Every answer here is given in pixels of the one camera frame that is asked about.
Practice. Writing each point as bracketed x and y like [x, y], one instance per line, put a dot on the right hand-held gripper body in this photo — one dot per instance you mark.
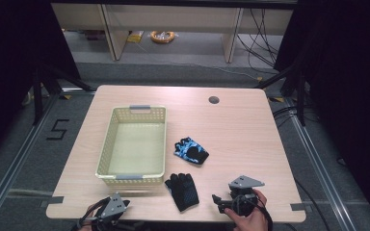
[245, 183]

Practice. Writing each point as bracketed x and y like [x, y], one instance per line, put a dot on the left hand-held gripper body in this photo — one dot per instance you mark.
[114, 207]

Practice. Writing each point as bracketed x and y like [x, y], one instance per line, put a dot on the black fingerless glove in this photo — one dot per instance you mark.
[183, 192]

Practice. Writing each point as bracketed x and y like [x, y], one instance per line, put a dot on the pale yellow perforated plastic basket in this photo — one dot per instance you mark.
[135, 150]

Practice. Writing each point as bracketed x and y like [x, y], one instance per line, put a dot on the blue patterned fingerless glove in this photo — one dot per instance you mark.
[191, 151]

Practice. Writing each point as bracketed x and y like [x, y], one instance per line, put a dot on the person's right hand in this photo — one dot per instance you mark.
[253, 223]

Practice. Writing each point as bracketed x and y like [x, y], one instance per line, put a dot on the person's left hand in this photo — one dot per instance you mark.
[84, 228]

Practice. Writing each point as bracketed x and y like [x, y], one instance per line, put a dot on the grey tape piece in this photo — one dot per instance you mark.
[298, 207]
[56, 200]

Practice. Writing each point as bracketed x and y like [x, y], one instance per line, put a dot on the dark round table grommet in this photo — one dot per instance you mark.
[214, 99]

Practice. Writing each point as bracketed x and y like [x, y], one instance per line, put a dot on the black metal stand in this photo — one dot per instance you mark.
[38, 96]
[301, 96]

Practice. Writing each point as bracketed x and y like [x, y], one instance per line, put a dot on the black curtain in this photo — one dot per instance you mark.
[9, 64]
[350, 80]

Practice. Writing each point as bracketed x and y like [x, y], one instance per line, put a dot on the yellow packet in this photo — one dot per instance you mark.
[135, 37]

